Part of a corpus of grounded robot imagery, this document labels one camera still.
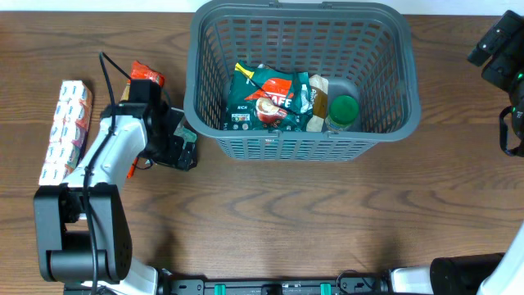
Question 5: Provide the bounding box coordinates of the green lid jar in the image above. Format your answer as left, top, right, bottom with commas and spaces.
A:
325, 95, 359, 132

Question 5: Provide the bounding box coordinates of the right black cable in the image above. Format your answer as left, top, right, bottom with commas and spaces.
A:
337, 268, 376, 294

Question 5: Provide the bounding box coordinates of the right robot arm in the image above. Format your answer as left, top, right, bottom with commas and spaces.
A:
386, 10, 523, 294

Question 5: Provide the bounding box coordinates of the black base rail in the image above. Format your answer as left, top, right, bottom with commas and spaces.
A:
63, 275, 394, 295

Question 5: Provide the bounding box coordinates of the tissue pack multipack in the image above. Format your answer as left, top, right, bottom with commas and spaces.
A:
38, 80, 93, 185

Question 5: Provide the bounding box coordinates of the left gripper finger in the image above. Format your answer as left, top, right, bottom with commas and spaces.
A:
157, 137, 184, 169
179, 143, 197, 171

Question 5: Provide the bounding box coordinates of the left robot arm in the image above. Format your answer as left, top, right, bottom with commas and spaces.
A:
34, 79, 197, 294

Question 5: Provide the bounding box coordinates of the black cable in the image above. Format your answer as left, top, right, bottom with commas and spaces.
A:
81, 51, 136, 295
337, 268, 376, 294

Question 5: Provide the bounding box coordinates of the mint green wipes packet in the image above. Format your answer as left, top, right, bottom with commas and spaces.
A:
174, 125, 197, 143

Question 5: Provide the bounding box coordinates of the dried mushroom bag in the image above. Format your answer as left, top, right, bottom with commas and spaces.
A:
306, 75, 328, 132

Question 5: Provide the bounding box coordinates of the left black cable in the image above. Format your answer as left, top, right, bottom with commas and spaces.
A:
81, 51, 136, 295

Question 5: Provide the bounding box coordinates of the green coffee bag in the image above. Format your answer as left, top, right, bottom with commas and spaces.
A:
224, 61, 314, 132

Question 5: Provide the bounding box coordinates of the orange pasta package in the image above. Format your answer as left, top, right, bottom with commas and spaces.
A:
120, 60, 167, 179

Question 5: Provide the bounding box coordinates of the grey plastic basket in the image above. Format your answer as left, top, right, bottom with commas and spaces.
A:
183, 1, 421, 161

